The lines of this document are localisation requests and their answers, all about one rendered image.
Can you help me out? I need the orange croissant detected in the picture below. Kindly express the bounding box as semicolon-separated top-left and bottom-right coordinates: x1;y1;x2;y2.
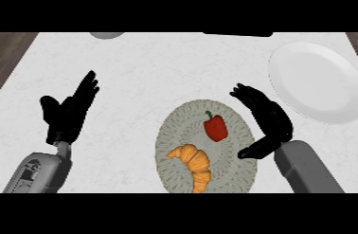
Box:
165;143;213;194

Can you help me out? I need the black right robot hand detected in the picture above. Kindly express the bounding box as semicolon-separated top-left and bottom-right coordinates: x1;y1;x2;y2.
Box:
229;82;295;160

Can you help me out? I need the white oval plate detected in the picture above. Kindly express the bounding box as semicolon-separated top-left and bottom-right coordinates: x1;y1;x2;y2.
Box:
267;41;358;125

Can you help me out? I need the black flat object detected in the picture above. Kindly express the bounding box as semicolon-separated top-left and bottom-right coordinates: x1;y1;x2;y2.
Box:
202;31;274;38

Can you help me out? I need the grey woven oval placemat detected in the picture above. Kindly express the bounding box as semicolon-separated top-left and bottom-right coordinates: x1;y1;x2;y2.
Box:
154;99;261;194

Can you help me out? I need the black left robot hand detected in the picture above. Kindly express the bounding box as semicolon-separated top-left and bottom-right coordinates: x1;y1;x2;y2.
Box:
40;69;101;146

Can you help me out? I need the red bell pepper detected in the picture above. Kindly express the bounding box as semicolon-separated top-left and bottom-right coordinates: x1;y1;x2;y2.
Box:
204;110;230;143

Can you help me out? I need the grey round object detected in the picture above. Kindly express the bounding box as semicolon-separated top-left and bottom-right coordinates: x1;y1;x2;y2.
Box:
89;31;126;41

